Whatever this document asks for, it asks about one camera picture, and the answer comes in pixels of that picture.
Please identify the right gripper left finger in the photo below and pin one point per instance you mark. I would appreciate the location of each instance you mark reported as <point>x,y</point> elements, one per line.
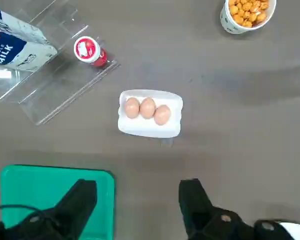
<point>72,207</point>

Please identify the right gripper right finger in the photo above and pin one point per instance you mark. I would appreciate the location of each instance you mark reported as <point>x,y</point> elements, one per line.
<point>197,207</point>

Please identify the white egg box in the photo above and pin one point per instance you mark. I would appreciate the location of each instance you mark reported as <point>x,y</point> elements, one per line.
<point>150,127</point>

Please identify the brown egg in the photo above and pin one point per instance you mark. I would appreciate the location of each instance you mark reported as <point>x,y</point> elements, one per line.
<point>132,107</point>
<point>162,114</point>
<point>147,108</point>

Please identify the green plastic tray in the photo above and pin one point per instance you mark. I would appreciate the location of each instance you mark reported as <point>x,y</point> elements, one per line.
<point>40,185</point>

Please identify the clear acrylic shelf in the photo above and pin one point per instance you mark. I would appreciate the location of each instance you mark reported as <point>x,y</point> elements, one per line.
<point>65,82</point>

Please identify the small red white-lidded bottle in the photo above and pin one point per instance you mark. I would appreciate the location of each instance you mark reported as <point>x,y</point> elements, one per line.
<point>87,48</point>

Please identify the blue white milk carton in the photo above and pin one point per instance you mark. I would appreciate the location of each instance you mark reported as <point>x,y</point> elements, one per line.
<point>15,47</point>

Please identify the white cup of orange snacks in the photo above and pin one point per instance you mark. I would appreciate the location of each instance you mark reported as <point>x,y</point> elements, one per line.
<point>247,12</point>

